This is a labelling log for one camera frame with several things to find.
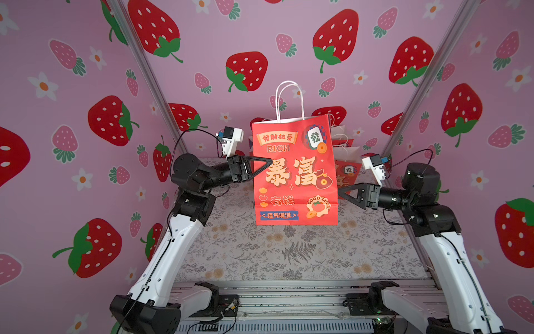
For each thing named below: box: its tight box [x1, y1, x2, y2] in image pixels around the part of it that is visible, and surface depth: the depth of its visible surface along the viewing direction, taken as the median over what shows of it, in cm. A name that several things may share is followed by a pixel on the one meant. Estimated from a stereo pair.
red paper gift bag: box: [251, 80, 339, 226], surface depth 52 cm
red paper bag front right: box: [334, 160, 363, 188], surface depth 92 cm
